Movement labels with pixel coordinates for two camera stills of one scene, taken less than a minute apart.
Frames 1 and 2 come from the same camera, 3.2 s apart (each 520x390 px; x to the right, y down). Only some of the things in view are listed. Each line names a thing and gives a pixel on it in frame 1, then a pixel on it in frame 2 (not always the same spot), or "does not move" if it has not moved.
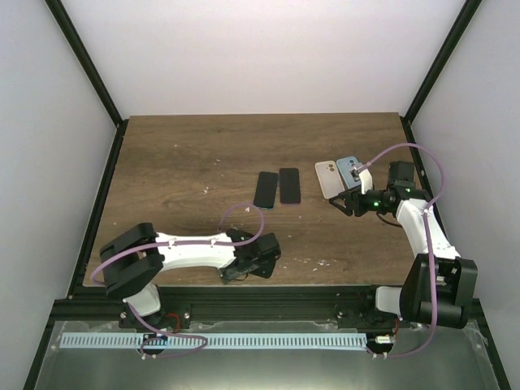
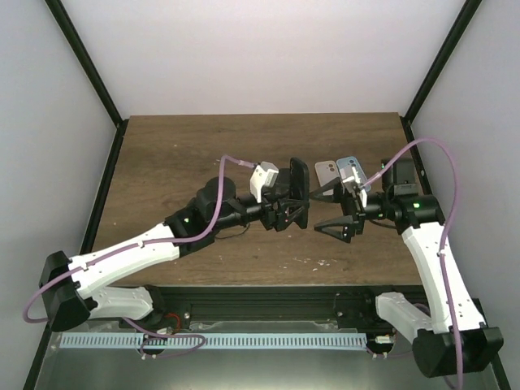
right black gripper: [353, 200] → [354, 213]
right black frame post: [454, 34] does not move
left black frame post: [67, 28] does not move
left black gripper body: [232, 272] → [268, 218]
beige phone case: [329, 179] does not move
